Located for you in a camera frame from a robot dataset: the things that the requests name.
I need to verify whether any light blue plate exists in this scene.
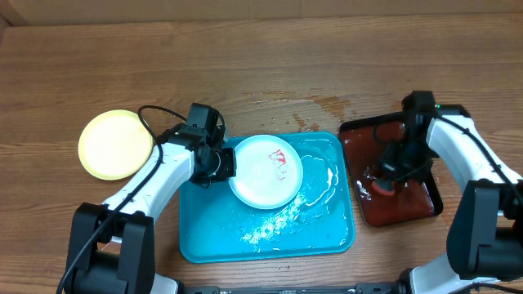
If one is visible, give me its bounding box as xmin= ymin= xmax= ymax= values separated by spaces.
xmin=229 ymin=135 xmax=303 ymax=210

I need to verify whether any small yellow plate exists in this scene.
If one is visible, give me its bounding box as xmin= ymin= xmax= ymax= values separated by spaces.
xmin=78 ymin=109 xmax=153 ymax=180

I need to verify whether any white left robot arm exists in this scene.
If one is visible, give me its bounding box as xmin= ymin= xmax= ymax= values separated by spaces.
xmin=57 ymin=123 xmax=235 ymax=294

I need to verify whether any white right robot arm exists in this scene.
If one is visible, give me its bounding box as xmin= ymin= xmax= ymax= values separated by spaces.
xmin=373 ymin=105 xmax=522 ymax=293

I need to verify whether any dark red water tray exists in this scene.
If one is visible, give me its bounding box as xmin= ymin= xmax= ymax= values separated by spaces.
xmin=339 ymin=114 xmax=443 ymax=227

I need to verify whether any teal plastic tray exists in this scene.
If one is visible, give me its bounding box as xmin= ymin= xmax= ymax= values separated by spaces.
xmin=180 ymin=131 xmax=355 ymax=263

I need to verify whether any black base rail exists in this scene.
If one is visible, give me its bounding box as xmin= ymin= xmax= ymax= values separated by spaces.
xmin=177 ymin=281 xmax=411 ymax=294

